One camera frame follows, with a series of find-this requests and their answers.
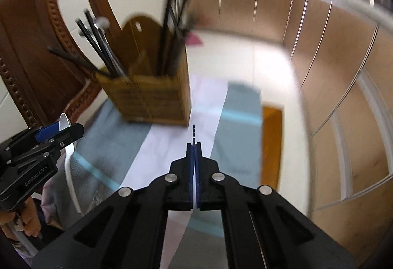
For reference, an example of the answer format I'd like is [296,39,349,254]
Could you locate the brown cabinet doors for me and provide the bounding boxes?
[184,0,393,257]

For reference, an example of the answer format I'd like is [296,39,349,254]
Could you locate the person's left hand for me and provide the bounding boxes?
[0,195,42,240]

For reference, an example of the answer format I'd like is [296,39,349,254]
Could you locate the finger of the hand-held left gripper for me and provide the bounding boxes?
[11,122,85,166]
[1,122,60,151]

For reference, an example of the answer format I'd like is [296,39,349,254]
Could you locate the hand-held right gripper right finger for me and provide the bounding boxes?
[195,143,358,269]

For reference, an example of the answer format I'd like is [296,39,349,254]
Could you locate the wooden utensil holder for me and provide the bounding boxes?
[96,14,192,126]

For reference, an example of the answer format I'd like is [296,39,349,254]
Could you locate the grey and white striped cloth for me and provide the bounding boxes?
[40,74,265,269]

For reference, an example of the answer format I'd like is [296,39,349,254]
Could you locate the bundle of black chopsticks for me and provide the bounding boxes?
[47,9,129,80]
[157,0,197,77]

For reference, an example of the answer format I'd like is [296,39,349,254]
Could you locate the carved wooden chair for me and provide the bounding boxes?
[0,0,123,130]

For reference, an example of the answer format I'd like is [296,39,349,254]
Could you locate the pink dustpan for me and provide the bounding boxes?
[185,32,204,46]

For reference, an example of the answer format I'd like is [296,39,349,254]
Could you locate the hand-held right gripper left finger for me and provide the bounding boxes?
[31,143,195,269]

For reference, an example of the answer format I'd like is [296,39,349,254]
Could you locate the white plastic spoon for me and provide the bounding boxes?
[58,112,82,214]

